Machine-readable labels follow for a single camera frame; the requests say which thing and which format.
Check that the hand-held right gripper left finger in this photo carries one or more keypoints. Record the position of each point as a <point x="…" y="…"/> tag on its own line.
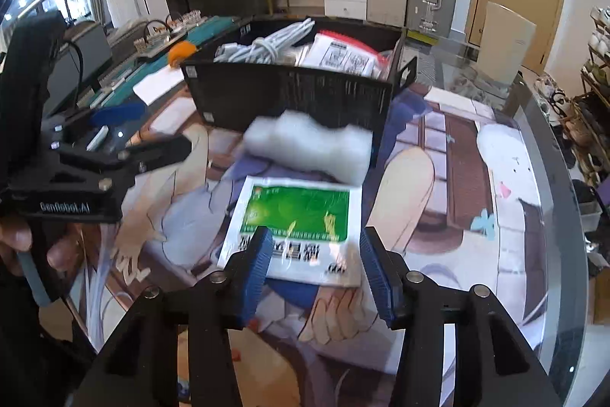
<point x="252" y="276"/>

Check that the wicker basket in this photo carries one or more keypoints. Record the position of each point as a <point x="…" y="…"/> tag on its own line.
<point x="152" y="42"/>

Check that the white flat panel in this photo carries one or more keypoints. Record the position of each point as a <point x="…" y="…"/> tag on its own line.
<point x="507" y="40"/>

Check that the black cardboard box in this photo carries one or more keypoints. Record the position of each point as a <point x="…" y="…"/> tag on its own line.
<point x="286" y="102"/>

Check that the green and white packet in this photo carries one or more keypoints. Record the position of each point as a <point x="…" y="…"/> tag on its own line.
<point x="295" y="211"/>

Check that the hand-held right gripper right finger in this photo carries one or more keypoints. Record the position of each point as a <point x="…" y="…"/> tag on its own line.
<point x="380" y="276"/>

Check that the white foam piece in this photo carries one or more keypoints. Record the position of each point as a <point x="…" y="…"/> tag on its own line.
<point x="309" y="144"/>

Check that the orange round object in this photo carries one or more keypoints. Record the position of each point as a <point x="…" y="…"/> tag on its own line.
<point x="182" y="53"/>

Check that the white paper sheet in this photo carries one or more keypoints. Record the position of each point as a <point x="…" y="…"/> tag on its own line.
<point x="159" y="85"/>

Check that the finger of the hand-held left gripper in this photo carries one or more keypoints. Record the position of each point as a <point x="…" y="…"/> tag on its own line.
<point x="157" y="152"/>
<point x="119" y="114"/>

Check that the printed table mat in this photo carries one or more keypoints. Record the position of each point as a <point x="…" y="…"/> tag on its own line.
<point x="452" y="178"/>

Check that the person's left hand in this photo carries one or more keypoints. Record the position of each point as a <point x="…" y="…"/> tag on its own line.
<point x="64" y="254"/>

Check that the shoe rack with shoes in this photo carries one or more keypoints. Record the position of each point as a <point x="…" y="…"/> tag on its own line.
<point x="598" y="68"/>

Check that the metal shoe rack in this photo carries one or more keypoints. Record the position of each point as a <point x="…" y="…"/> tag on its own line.
<point x="584" y="121"/>

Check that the red and white packet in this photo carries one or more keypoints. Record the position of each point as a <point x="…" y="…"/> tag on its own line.
<point x="343" y="54"/>

